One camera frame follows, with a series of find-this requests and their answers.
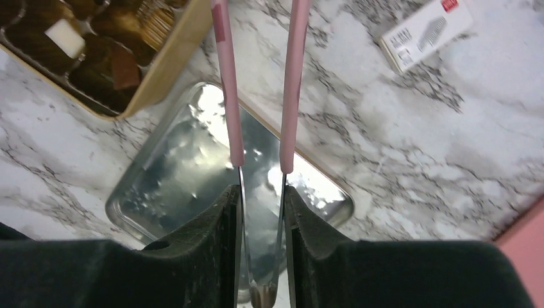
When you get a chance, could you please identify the small white card box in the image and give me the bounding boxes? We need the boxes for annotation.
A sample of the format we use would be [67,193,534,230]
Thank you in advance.
[378,0,473,74]

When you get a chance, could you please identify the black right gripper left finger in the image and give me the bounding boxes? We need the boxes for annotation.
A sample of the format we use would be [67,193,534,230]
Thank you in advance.
[1,185,241,307]

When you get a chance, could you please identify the pink silicone tongs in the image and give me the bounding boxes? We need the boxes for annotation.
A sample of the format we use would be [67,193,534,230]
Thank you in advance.
[210,1,310,307]

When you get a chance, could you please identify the brown chocolate apart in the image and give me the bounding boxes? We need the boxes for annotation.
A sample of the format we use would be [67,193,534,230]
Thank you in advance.
[111,44,140,90]

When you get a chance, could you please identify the gold chocolate box tray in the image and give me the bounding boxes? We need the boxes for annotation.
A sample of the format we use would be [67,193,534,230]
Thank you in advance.
[1,1,212,119]

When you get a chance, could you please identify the white chocolate piece front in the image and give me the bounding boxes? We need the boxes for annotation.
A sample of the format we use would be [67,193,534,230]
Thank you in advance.
[44,19,85,59]

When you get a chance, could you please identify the pink plastic tray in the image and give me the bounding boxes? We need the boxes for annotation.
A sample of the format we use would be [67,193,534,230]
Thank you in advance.
[495,202,543,307]

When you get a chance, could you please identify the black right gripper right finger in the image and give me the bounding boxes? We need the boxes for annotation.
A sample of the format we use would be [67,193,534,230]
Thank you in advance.
[284,186,533,307]

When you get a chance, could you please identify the silver tin lid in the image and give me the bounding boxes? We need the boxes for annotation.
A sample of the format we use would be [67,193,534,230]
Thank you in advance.
[105,83,354,304]

